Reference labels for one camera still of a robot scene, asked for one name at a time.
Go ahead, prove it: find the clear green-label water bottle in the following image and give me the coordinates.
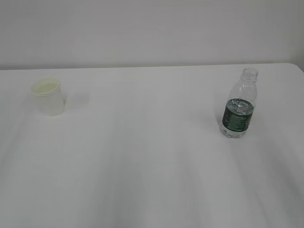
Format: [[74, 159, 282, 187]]
[[219, 68, 258, 138]]

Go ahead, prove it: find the white paper cup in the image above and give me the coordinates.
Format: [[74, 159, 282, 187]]
[[31, 77, 65, 116]]

